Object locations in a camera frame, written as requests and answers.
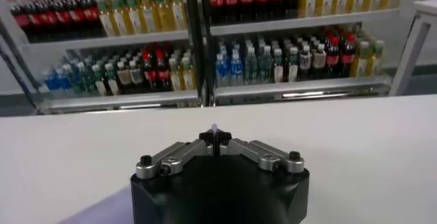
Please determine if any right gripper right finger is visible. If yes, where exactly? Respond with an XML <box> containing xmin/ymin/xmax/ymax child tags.
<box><xmin>215</xmin><ymin>128</ymin><xmax>305</xmax><ymax>174</ymax></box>

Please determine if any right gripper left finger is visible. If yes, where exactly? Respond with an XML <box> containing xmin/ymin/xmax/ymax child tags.
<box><xmin>135</xmin><ymin>128</ymin><xmax>216</xmax><ymax>180</ymax></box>

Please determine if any purple printed t-shirt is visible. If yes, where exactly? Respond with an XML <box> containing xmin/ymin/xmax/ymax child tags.
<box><xmin>57</xmin><ymin>124</ymin><xmax>219</xmax><ymax>224</ymax></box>

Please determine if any small yellow juice bottle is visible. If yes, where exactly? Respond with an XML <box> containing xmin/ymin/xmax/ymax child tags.
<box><xmin>169</xmin><ymin>57</ymin><xmax>184</xmax><ymax>92</ymax></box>
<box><xmin>180</xmin><ymin>56</ymin><xmax>197</xmax><ymax>91</ymax></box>
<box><xmin>367</xmin><ymin>39</ymin><xmax>385</xmax><ymax>76</ymax></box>
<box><xmin>351</xmin><ymin>40</ymin><xmax>369</xmax><ymax>78</ymax></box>

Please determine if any small red cap cola bottle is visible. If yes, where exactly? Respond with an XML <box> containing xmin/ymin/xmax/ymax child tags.
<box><xmin>155</xmin><ymin>49</ymin><xmax>171</xmax><ymax>92</ymax></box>
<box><xmin>326</xmin><ymin>36</ymin><xmax>341</xmax><ymax>79</ymax></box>
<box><xmin>340</xmin><ymin>33</ymin><xmax>356</xmax><ymax>78</ymax></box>
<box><xmin>141</xmin><ymin>50</ymin><xmax>158</xmax><ymax>92</ymax></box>

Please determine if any small dark labelled bottle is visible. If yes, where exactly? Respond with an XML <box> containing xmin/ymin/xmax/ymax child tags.
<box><xmin>91</xmin><ymin>64</ymin><xmax>109</xmax><ymax>97</ymax></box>
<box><xmin>104</xmin><ymin>63</ymin><xmax>121</xmax><ymax>96</ymax></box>
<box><xmin>298</xmin><ymin>44</ymin><xmax>313</xmax><ymax>81</ymax></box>
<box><xmin>312</xmin><ymin>42</ymin><xmax>328</xmax><ymax>80</ymax></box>
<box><xmin>285</xmin><ymin>46</ymin><xmax>300</xmax><ymax>83</ymax></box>
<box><xmin>128</xmin><ymin>59</ymin><xmax>144</xmax><ymax>92</ymax></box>
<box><xmin>272</xmin><ymin>48</ymin><xmax>285</xmax><ymax>84</ymax></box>
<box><xmin>116</xmin><ymin>60</ymin><xmax>132</xmax><ymax>94</ymax></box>

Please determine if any small green water bottle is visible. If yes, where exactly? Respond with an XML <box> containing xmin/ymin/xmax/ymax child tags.
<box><xmin>244</xmin><ymin>47</ymin><xmax>259</xmax><ymax>85</ymax></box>
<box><xmin>70</xmin><ymin>61</ymin><xmax>85</xmax><ymax>93</ymax></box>
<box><xmin>258</xmin><ymin>46</ymin><xmax>273</xmax><ymax>85</ymax></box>

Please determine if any small blue water bottle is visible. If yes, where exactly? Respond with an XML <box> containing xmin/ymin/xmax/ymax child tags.
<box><xmin>214</xmin><ymin>53</ymin><xmax>229</xmax><ymax>88</ymax></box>
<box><xmin>44</xmin><ymin>70</ymin><xmax>59</xmax><ymax>93</ymax></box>
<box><xmin>56</xmin><ymin>64</ymin><xmax>72</xmax><ymax>92</ymax></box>
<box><xmin>229</xmin><ymin>51</ymin><xmax>244</xmax><ymax>87</ymax></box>

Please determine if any white metal frame table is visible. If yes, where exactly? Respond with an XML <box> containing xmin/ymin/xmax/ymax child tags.
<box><xmin>389</xmin><ymin>0</ymin><xmax>437</xmax><ymax>97</ymax></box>

